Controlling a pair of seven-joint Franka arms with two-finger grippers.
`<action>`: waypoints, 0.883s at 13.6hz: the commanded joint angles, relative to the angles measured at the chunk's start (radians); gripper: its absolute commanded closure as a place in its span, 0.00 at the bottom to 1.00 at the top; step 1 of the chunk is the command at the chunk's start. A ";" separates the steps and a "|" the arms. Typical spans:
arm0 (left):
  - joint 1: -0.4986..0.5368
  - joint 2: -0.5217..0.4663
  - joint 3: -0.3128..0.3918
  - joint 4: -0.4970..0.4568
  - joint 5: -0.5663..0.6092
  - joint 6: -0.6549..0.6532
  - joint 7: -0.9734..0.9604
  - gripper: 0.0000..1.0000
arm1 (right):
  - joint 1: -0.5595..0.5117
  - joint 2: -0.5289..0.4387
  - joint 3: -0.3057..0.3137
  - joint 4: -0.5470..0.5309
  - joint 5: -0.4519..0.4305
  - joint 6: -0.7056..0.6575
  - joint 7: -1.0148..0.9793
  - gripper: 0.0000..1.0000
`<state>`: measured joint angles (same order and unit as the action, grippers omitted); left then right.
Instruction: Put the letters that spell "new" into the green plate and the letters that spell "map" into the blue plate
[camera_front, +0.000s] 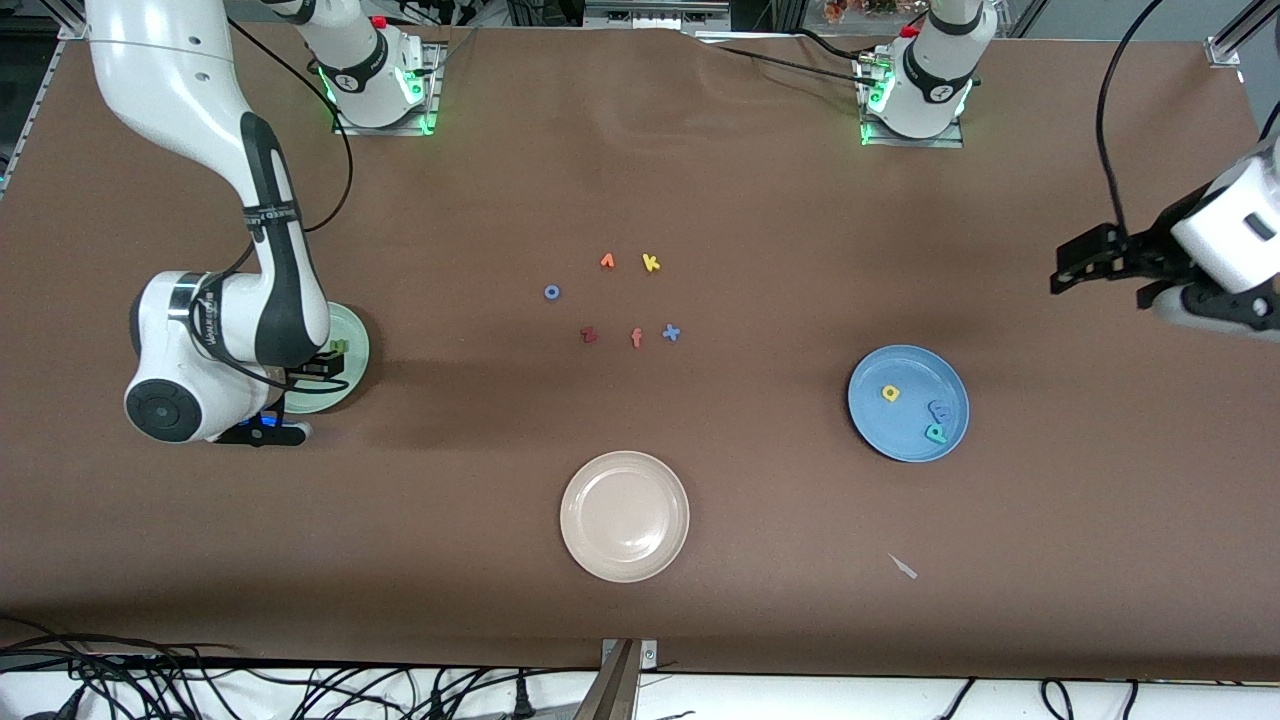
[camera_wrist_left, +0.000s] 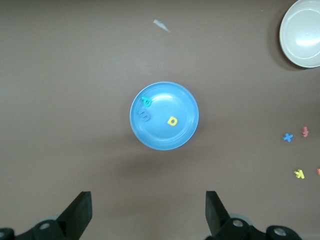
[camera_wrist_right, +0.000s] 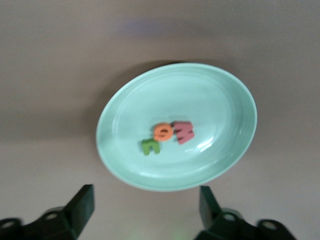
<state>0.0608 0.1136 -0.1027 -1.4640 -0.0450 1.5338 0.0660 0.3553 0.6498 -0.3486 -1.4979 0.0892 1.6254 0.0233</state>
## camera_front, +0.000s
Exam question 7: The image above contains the aluminium profile bar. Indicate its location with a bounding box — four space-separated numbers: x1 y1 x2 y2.
575 638 659 720

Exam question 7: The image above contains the green plate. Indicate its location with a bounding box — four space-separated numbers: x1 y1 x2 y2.
284 303 371 416

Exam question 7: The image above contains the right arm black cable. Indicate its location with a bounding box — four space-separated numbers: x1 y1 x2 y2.
225 18 354 235

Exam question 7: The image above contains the aluminium table edge rail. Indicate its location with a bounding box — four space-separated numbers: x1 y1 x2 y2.
0 12 91 199

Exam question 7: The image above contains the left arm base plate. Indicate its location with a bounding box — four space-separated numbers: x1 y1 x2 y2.
858 52 967 150

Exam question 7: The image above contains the black cable tangle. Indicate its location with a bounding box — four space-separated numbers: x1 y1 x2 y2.
0 618 601 720

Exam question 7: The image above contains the silver metal device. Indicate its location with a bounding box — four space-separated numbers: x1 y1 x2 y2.
584 0 733 31

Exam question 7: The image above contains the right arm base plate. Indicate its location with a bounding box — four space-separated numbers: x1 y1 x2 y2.
332 42 444 137

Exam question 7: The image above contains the blue plate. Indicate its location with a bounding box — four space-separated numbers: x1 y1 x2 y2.
847 344 971 464

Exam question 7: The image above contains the aluminium corner bracket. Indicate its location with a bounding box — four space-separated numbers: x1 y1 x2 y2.
1205 0 1280 69

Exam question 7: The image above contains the beige plate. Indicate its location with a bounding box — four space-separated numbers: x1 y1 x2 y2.
559 450 691 584

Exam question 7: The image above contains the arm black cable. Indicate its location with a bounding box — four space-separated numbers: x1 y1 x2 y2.
1096 0 1169 237
225 18 354 235

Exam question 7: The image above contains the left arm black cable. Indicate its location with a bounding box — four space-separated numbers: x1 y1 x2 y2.
1096 0 1169 237

